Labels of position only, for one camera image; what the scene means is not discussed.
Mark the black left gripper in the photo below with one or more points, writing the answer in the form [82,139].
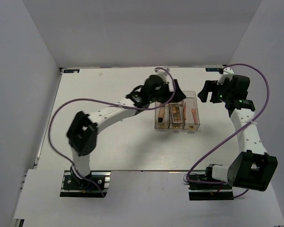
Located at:
[179,95]

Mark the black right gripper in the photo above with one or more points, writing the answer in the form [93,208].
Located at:
[203,95]

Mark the round pink makeup brush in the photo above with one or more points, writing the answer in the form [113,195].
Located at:
[194,115]

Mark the black-cased brown eyeshadow palette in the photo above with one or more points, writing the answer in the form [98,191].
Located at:
[176,113]

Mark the square foundation bottle black pump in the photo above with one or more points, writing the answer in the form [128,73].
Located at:
[161,114]

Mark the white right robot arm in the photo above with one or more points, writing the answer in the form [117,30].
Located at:
[253,168]

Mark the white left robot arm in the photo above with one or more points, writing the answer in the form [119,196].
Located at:
[85,127]

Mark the clear three-compartment organizer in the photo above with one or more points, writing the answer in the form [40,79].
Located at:
[188,124]

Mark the blue right corner label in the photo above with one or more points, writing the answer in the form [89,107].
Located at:
[212,69]

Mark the blue corner label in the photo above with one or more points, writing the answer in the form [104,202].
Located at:
[212,69]
[71,71]

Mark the blue left corner label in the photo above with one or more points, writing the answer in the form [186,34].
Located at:
[71,71]

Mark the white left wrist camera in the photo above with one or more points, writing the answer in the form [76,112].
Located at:
[163,71]

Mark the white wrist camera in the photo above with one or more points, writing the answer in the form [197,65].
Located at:
[226,73]
[163,71]

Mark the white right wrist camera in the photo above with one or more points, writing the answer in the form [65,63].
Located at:
[226,73]

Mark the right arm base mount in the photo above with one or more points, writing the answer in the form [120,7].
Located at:
[208,192]

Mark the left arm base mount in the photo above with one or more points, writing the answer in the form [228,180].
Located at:
[74,187]

